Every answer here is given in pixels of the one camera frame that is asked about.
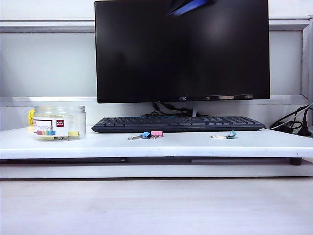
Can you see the black riser foot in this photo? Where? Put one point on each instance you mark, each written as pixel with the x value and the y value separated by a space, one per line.
pixel 296 162

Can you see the teal binder clip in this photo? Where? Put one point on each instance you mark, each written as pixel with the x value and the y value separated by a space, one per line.
pixel 232 134

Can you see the silver monitor stand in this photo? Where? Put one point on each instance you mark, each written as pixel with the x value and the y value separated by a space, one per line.
pixel 194 110

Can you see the pink binder clip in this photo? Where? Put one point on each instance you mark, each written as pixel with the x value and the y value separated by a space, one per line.
pixel 157 133

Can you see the black AOC computer monitor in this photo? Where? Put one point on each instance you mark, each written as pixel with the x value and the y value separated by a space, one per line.
pixel 183 54

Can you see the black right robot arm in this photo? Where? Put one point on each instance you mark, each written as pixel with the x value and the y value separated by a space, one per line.
pixel 190 6

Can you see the white desk riser platform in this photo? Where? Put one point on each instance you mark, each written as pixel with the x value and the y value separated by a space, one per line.
pixel 146 147

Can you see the clear plastic jar with label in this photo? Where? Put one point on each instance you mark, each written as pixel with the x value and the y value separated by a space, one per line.
pixel 73 120

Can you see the blue binder clip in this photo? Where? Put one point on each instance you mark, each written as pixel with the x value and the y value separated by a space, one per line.
pixel 146 134

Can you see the black power plug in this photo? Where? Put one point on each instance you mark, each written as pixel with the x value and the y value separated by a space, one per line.
pixel 304 131

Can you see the black computer keyboard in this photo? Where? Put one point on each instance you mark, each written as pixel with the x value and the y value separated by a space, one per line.
pixel 195 122

